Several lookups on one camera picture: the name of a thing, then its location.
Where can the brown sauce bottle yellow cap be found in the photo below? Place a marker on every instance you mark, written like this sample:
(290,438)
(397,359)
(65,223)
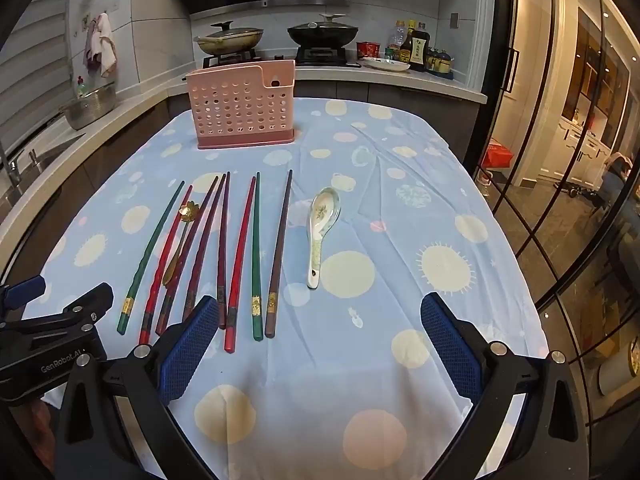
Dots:
(411,30)

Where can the red box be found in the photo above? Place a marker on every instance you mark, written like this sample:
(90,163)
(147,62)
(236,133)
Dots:
(497,155)

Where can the grey wall switch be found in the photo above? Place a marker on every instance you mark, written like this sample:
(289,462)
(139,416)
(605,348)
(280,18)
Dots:
(454,20)

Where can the white floral ceramic spoon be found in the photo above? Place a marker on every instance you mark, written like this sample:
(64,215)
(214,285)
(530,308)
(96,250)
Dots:
(324,210)

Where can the white window blinds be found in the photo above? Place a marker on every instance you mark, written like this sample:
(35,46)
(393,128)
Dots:
(35,35)

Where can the beige wok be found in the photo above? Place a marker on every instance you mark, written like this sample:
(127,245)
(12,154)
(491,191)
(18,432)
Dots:
(230,45)

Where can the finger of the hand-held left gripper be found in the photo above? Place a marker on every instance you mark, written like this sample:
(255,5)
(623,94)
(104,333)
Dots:
(22,292)
(85,302)

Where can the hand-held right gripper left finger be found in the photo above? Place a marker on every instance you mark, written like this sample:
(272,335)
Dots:
(192,350)

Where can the black gas hob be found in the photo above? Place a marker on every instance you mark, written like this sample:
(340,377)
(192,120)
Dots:
(280,59)

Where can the gold flower-shaped spoon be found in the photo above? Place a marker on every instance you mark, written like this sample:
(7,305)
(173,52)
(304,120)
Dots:
(189,210)

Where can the black wok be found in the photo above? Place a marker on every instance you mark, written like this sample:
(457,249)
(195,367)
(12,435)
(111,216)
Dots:
(322,37)

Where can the condiment jar set teal tray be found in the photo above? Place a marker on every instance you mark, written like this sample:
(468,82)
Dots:
(440,62)

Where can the steel sink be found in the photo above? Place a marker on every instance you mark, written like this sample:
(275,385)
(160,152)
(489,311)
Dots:
(50,152)

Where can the glass lid grey knob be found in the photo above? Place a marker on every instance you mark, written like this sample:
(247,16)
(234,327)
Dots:
(324,24)

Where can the pink perforated utensil holder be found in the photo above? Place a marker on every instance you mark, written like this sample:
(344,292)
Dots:
(240,105)

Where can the steel colander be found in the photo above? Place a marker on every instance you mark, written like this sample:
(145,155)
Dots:
(87,107)

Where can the red instant noodle cup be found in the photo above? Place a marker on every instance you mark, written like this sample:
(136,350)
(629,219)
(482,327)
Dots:
(368,50)

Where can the green dish soap bottle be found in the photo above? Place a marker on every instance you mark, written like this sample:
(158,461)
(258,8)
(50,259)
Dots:
(81,87)

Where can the black-framed glass sliding door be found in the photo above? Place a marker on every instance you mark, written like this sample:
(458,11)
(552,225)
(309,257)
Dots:
(492,35)

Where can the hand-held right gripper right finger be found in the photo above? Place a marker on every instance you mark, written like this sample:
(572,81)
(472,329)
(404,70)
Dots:
(450,345)

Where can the white plate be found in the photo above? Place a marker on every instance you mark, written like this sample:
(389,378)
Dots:
(385,64)

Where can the red chopstick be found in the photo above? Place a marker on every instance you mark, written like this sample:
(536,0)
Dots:
(231,340)
(146,330)

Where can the maroon chopstick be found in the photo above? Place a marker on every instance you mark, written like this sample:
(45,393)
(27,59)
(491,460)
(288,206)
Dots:
(191,300)
(223,260)
(161,325)

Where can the purple hanging cloth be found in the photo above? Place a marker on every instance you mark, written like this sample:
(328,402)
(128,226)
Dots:
(91,45)

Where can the brown chopstick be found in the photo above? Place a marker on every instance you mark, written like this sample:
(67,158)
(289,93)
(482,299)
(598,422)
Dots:
(270,327)

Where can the dark soy sauce bottle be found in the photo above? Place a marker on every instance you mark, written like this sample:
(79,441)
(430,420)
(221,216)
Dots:
(420,50)

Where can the steel sink soap dispenser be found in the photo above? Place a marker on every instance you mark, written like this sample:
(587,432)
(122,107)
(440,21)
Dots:
(35,160)

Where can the white hanging towel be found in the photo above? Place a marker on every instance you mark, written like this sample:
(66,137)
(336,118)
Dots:
(106,45)

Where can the steel faucet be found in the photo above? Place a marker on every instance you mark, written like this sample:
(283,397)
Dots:
(12,170)

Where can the clear plastic oil bottle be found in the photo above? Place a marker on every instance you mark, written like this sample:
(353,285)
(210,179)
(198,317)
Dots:
(398,35)

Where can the glass lid black knob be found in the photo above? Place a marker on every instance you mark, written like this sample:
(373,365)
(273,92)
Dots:
(230,32)

